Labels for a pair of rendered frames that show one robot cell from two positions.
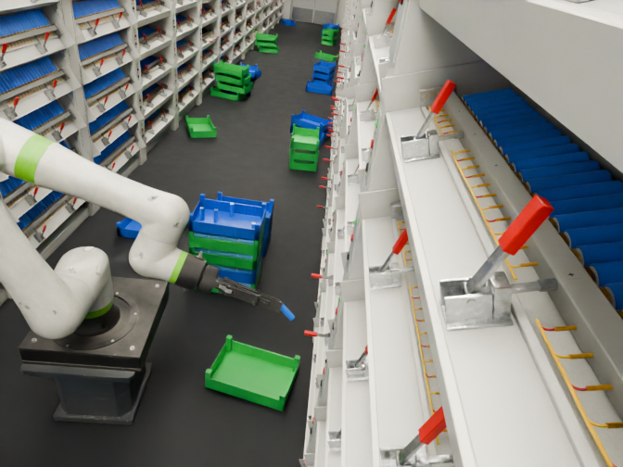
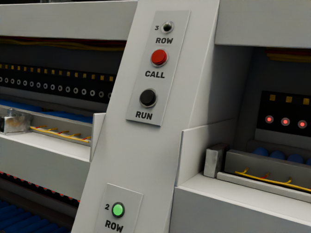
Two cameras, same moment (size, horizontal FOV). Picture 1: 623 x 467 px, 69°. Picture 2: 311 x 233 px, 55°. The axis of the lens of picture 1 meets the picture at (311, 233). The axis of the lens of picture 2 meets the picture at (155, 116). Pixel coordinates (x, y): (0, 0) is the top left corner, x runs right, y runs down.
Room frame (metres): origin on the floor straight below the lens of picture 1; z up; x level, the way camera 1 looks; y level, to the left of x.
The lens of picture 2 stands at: (0.58, 0.17, 0.48)
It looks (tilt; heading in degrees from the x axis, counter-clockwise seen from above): 9 degrees up; 298
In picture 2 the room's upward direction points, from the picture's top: 15 degrees clockwise
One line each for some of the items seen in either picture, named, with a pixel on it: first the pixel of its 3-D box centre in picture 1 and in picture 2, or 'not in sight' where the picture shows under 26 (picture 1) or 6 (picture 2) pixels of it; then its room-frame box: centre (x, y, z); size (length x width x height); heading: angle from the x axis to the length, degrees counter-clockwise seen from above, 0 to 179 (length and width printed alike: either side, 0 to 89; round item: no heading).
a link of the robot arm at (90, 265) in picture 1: (84, 283); not in sight; (0.98, 0.62, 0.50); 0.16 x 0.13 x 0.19; 3
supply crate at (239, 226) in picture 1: (228, 216); not in sight; (1.70, 0.37, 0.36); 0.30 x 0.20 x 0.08; 91
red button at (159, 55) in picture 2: not in sight; (159, 58); (0.72, -0.08, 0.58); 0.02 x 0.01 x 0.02; 1
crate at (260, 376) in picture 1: (253, 371); not in sight; (1.15, 0.13, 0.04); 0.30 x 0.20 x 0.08; 80
